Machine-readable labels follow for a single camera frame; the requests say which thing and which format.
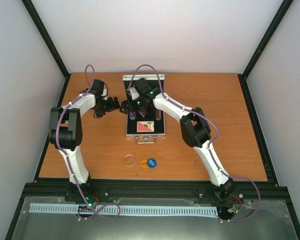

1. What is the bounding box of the black triangular dealer button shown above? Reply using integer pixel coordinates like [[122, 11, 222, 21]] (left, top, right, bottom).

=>
[[139, 110, 147, 118]]

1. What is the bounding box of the brown black chip stack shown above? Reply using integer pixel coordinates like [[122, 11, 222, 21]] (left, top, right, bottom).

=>
[[154, 109, 163, 121]]

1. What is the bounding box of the red playing card deck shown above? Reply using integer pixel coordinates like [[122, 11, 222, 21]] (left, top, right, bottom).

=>
[[136, 121, 155, 133]]

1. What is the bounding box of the aluminium poker case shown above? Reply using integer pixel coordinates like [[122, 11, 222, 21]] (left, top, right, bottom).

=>
[[122, 74, 166, 144]]

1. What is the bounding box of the clear round tube lid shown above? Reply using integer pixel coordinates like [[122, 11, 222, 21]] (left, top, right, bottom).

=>
[[123, 154, 136, 167]]

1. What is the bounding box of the orange round button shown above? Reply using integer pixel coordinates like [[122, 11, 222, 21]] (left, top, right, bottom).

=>
[[140, 159, 149, 169]]

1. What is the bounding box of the blue small blind button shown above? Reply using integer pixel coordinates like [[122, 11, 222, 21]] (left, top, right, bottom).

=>
[[146, 158, 157, 168]]

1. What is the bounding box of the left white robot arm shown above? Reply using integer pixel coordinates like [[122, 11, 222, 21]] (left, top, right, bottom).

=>
[[48, 79, 120, 202]]

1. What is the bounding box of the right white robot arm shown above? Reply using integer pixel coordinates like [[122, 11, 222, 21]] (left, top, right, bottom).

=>
[[121, 75, 235, 203]]

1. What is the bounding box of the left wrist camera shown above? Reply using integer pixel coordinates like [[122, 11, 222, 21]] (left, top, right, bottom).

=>
[[101, 88, 108, 98]]

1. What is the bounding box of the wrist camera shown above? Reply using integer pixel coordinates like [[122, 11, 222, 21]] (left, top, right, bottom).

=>
[[128, 87, 140, 101], [101, 88, 108, 98]]

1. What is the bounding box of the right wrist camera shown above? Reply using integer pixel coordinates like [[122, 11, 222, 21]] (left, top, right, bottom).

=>
[[128, 87, 140, 101]]

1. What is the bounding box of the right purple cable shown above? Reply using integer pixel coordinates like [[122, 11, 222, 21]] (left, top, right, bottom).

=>
[[126, 64, 262, 224]]

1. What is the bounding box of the purple cable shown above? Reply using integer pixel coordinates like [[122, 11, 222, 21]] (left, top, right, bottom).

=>
[[54, 64, 122, 222], [126, 64, 262, 224]]

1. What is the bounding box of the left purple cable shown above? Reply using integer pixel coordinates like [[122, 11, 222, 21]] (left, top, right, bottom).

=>
[[54, 64, 122, 222]]

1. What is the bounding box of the light blue cable duct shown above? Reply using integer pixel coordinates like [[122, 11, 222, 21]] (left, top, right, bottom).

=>
[[28, 203, 218, 218]]

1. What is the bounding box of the black aluminium frame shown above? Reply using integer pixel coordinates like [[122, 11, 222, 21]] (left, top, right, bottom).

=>
[[5, 0, 300, 240]]

